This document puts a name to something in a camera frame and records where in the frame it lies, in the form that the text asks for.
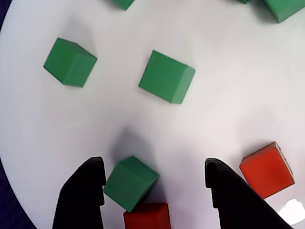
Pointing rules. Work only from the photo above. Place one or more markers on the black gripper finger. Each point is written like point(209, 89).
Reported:
point(238, 207)
point(81, 195)

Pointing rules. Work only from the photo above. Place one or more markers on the red cube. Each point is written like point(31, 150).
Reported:
point(267, 170)
point(147, 217)

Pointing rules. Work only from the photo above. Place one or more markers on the white round plate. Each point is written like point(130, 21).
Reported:
point(214, 107)

